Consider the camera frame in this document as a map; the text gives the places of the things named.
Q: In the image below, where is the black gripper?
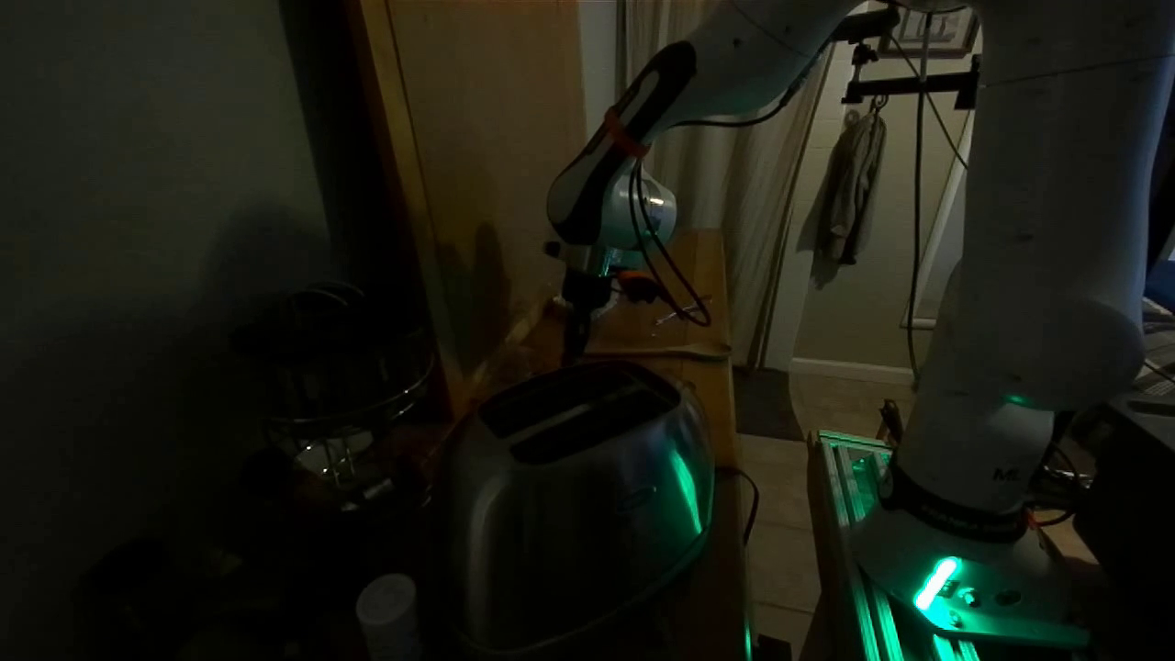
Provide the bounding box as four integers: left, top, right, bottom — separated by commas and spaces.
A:
558, 259, 623, 364

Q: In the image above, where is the small white cup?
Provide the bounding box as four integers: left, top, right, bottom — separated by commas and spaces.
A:
353, 572, 424, 661

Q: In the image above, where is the stainless steel toaster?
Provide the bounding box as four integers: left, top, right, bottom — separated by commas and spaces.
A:
437, 356, 723, 661

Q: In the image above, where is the wooden cabinet panel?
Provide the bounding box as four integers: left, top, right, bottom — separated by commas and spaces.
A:
353, 0, 597, 419

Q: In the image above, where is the pale window curtain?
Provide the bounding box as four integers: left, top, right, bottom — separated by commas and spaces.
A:
617, 0, 836, 372

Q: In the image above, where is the dark glass jar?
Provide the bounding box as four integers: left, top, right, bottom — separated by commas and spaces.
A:
227, 279, 449, 523

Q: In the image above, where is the hanging grey cloth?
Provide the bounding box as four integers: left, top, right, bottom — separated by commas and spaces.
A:
809, 103, 892, 295

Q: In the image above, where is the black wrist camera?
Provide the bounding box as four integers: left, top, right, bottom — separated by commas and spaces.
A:
613, 267, 663, 307

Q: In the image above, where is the black toaster power cord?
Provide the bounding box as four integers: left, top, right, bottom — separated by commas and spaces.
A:
712, 464, 767, 550

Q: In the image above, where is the aluminium mounting frame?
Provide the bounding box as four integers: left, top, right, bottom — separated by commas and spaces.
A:
805, 426, 983, 661

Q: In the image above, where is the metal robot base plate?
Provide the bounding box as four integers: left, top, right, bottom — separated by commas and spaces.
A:
853, 502, 1093, 652

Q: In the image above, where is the black wall bracket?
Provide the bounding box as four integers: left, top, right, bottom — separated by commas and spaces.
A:
836, 53, 983, 113

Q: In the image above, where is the framed wall picture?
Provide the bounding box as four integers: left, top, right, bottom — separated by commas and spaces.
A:
892, 0, 983, 60

